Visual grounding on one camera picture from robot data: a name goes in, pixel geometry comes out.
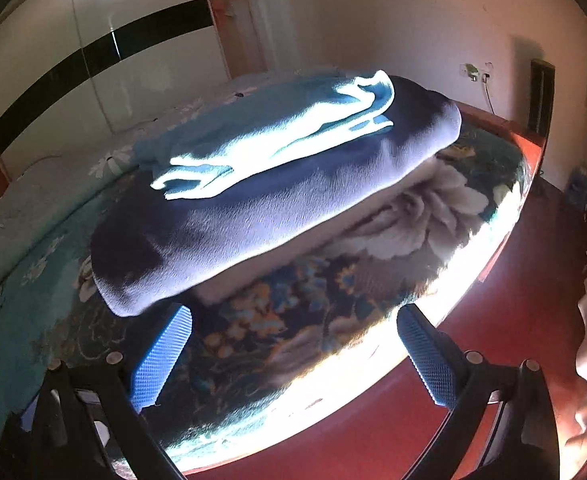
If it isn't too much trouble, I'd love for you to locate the teal floral bed sheet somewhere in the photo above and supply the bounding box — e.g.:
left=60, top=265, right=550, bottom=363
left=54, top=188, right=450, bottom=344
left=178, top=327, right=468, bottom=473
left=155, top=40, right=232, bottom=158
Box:
left=0, top=180, right=141, bottom=453

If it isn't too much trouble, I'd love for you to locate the white wall socket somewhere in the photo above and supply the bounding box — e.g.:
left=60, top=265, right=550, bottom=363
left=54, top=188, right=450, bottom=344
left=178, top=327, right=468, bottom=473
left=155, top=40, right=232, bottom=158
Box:
left=460, top=62, right=493, bottom=84

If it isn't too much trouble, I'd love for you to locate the dark floral blanket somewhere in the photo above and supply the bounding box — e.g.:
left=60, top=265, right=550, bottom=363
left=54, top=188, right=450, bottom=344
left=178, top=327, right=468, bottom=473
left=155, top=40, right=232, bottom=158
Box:
left=33, top=110, right=530, bottom=466

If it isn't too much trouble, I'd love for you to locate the wooden door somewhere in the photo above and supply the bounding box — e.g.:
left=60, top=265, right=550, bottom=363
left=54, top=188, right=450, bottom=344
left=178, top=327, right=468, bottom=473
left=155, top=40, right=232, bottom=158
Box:
left=207, top=0, right=269, bottom=80

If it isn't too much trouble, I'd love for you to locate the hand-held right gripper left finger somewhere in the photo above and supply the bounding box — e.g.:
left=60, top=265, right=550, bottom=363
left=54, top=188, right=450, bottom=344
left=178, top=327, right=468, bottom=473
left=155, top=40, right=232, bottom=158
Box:
left=3, top=304, right=194, bottom=480

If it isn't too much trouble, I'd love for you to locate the white wardrobe with black stripe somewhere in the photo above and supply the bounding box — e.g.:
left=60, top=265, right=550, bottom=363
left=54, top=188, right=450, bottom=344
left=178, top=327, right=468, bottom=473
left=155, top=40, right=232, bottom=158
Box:
left=0, top=0, right=234, bottom=183

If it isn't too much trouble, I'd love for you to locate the folded purple fleece garment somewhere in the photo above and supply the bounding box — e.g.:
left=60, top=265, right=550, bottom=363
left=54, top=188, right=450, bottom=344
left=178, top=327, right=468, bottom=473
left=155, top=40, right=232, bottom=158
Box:
left=90, top=76, right=461, bottom=318

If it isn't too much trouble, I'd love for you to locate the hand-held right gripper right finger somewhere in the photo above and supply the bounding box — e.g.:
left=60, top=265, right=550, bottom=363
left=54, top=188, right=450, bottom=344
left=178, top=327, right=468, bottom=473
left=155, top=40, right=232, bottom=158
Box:
left=396, top=303, right=560, bottom=480

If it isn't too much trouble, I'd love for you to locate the red wooden bed frame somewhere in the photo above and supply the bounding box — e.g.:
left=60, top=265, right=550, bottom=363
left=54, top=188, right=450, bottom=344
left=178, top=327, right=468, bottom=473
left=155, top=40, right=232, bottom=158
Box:
left=454, top=101, right=550, bottom=283

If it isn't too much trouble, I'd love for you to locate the folded white cloth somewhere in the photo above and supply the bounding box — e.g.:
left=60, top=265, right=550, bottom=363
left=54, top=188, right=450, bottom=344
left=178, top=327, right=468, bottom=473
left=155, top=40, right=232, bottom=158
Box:
left=193, top=157, right=454, bottom=306

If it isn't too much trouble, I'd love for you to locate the dark wooden frame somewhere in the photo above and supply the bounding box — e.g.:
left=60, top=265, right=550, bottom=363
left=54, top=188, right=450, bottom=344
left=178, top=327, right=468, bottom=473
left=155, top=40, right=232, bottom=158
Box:
left=529, top=58, right=557, bottom=137

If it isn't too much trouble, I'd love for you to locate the light blue garment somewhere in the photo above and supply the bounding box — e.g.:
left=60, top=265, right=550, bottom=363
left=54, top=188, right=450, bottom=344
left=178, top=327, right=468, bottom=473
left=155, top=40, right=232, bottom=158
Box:
left=134, top=71, right=397, bottom=200

